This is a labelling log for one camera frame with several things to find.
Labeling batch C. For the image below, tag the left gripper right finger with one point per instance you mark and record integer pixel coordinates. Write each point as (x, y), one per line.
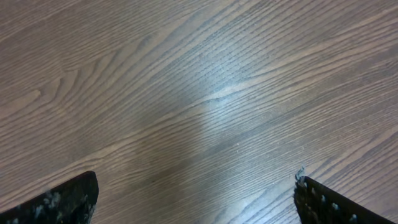
(317, 204)

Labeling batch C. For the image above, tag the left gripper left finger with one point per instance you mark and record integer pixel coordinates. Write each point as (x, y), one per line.
(72, 202)

